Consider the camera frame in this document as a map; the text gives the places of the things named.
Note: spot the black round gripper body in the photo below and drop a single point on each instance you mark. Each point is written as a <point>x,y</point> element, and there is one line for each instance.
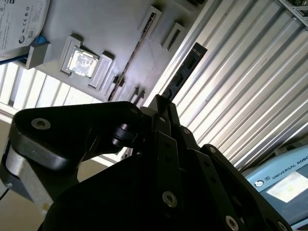
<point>101,204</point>

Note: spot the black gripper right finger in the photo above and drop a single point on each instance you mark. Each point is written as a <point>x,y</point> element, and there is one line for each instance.
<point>203,174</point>

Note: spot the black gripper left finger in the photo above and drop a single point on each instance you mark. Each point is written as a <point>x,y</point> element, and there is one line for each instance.
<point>72,122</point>

